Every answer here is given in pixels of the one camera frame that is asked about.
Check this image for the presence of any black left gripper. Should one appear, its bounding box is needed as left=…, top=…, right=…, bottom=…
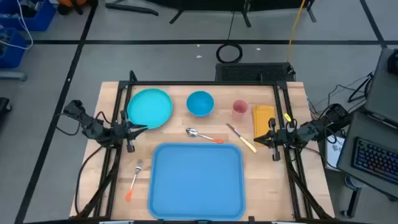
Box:
left=109, top=109, right=149, bottom=154

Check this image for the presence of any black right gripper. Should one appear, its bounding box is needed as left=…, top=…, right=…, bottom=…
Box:
left=253, top=117, right=301, bottom=162

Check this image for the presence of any yellow cloth napkin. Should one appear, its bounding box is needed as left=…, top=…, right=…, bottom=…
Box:
left=252, top=105, right=276, bottom=139

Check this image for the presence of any metal knife cream handle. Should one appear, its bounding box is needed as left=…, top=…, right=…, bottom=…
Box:
left=226, top=123, right=257, bottom=154

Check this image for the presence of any teal plastic plate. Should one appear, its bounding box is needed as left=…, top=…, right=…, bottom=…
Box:
left=126, top=88, right=174, bottom=129

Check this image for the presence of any pink plastic cup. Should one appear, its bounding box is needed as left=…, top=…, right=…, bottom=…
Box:
left=231, top=99, right=249, bottom=122

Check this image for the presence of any metal fork orange handle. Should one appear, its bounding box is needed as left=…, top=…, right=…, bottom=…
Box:
left=125, top=159, right=144, bottom=202

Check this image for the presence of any metal spoon orange handle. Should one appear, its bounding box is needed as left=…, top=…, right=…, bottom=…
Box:
left=185, top=128, right=224, bottom=144

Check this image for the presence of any blue ribbed plastic bowl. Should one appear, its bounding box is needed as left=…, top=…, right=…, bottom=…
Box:
left=186, top=90, right=215, bottom=118

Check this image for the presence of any blue plastic tray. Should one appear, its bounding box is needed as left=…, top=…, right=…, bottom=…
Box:
left=147, top=142, right=246, bottom=222

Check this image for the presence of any grey keyboard tray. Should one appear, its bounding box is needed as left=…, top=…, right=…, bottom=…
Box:
left=336, top=110, right=398, bottom=200

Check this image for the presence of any black perforated computer case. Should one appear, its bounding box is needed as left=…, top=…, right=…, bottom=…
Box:
left=215, top=62, right=297, bottom=83

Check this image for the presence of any white printed paper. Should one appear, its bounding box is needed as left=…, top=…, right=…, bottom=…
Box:
left=325, top=133, right=346, bottom=171

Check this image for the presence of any white blue round container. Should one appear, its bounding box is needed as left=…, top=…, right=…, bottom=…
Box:
left=344, top=174, right=364, bottom=191

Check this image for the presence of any black desk leg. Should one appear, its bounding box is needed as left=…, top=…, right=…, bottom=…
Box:
left=340, top=186, right=363, bottom=218

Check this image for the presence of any black backlit keyboard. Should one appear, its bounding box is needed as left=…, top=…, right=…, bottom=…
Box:
left=351, top=136, right=398, bottom=185

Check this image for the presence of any black floor stand foot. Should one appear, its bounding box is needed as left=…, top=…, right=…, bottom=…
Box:
left=104, top=2, right=159, bottom=17

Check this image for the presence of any grey desk top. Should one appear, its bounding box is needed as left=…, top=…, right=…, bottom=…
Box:
left=363, top=47, right=398, bottom=129

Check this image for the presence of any black equipment piece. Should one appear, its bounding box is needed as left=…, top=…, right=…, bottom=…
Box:
left=0, top=96, right=13, bottom=125

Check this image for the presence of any grey metal bar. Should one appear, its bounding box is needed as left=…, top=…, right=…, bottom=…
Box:
left=0, top=70, right=28, bottom=82

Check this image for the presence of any orange and black object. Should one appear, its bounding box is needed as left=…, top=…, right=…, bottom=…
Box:
left=57, top=0, right=99, bottom=16

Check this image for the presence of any black partition screen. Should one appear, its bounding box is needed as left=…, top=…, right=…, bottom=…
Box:
left=144, top=0, right=318, bottom=29

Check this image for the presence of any blue storage bin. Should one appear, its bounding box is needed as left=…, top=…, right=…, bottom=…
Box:
left=0, top=0, right=57, bottom=32
left=0, top=27, right=29, bottom=69

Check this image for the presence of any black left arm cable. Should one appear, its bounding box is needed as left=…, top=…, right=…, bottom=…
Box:
left=55, top=110, right=106, bottom=216

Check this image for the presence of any coiled black floor cable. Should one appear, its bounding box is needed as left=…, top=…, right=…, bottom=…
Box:
left=215, top=11, right=244, bottom=64

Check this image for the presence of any yellow hanging cable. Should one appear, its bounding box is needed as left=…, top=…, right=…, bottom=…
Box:
left=285, top=0, right=307, bottom=63

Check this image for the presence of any white cable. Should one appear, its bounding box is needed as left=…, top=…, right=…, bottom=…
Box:
left=0, top=0, right=34, bottom=50

